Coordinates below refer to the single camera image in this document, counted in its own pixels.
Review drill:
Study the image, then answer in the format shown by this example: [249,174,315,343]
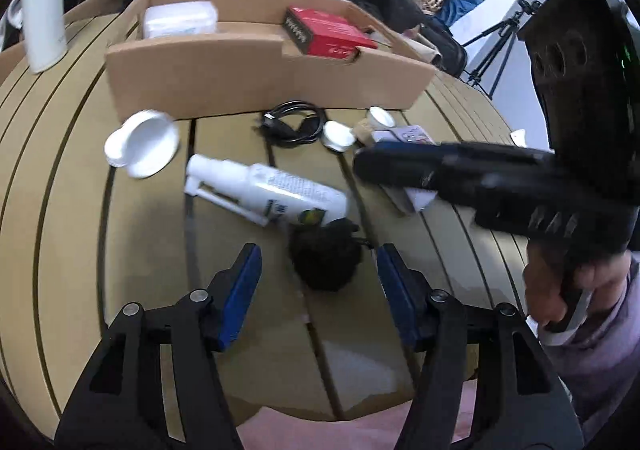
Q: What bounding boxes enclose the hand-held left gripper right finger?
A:
[375,244,586,450]

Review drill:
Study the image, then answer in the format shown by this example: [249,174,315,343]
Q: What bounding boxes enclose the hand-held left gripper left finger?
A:
[54,243,263,450]

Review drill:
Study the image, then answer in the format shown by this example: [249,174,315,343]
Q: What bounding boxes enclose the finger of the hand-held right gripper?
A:
[354,140,557,205]

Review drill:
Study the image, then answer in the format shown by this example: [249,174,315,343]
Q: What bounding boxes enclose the pink printed card packet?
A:
[372,125,443,217]

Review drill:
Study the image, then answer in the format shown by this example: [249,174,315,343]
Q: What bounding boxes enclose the black fluffy ball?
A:
[289,219,365,292]

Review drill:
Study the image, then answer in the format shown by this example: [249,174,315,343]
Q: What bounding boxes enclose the white spray bottle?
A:
[184,153,349,227]

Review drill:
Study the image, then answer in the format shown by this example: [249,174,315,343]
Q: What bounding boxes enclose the black usb cable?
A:
[260,101,328,147]

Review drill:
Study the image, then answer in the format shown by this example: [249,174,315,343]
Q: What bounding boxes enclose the white round lid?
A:
[104,109,181,179]

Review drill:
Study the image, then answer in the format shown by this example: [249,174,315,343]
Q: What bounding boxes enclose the black shoulder bag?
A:
[415,20,468,78]

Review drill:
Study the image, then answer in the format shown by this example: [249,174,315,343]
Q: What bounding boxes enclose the person's right hand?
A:
[522,237,636,333]

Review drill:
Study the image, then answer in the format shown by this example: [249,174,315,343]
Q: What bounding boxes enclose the black tripod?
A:
[460,0,543,98]

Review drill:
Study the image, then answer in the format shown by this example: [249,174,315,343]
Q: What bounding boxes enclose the red flat box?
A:
[285,6,379,58]

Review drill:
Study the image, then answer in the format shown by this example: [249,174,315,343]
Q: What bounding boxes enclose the translucent plastic container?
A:
[144,1,220,38]

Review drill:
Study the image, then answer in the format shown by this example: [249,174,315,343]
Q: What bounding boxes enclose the tall frosted white bottle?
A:
[22,0,68,74]

